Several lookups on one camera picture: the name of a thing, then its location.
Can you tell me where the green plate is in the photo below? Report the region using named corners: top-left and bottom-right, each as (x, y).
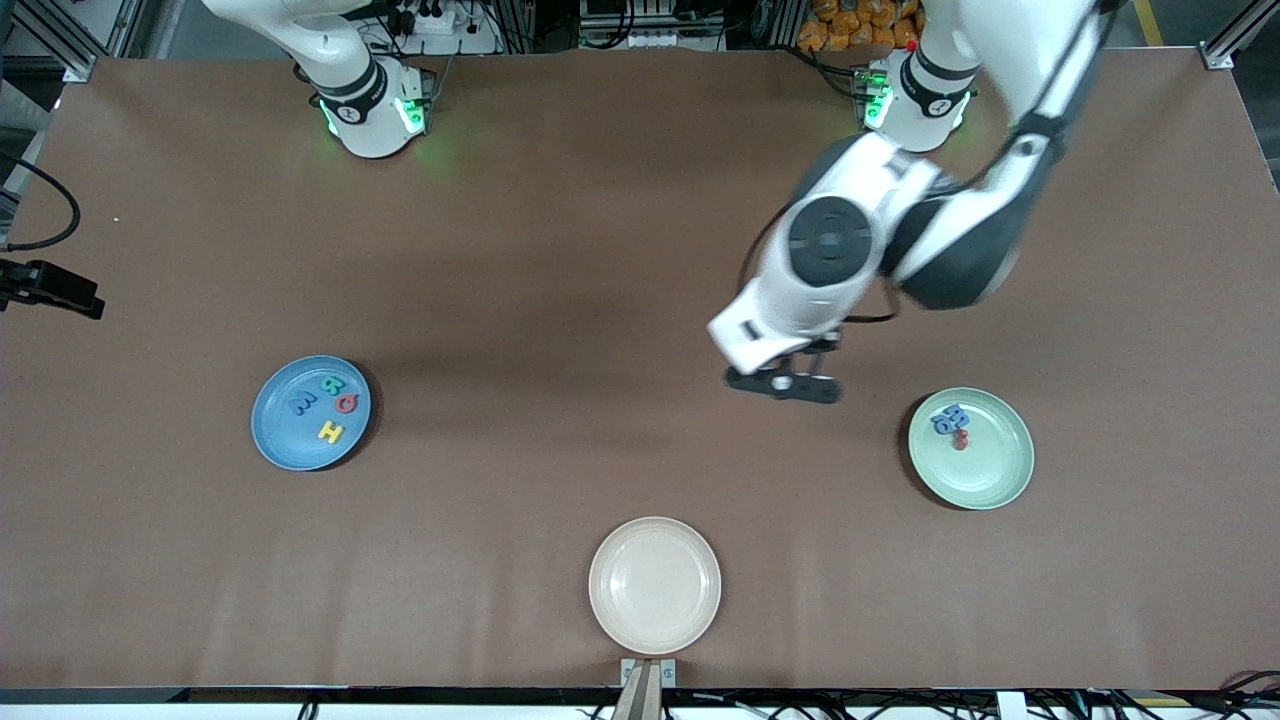
top-left (907, 387), bottom-right (1036, 512)

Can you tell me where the beige plate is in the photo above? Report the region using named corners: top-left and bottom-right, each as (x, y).
top-left (588, 516), bottom-right (723, 657)

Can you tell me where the blue plate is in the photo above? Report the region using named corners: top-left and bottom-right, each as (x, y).
top-left (250, 355), bottom-right (373, 473)

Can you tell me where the brown table cover mat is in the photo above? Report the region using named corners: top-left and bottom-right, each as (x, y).
top-left (0, 48), bottom-right (1280, 691)

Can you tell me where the pile of orange objects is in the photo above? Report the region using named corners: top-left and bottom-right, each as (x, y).
top-left (797, 0), bottom-right (926, 53)

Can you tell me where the white power strip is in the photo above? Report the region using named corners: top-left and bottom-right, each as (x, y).
top-left (385, 0), bottom-right (501, 56)

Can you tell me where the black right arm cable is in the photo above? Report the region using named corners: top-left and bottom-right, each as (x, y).
top-left (0, 155), bottom-right (82, 252)

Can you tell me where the aluminium frame post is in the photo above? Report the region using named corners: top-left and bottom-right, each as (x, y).
top-left (1200, 0), bottom-right (1280, 71)
top-left (0, 0), bottom-right (151, 84)

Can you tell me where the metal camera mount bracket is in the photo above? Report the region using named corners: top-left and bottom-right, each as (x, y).
top-left (612, 657), bottom-right (679, 720)

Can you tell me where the electronics box with cables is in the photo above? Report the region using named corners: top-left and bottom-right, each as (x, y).
top-left (578, 0), bottom-right (729, 51)

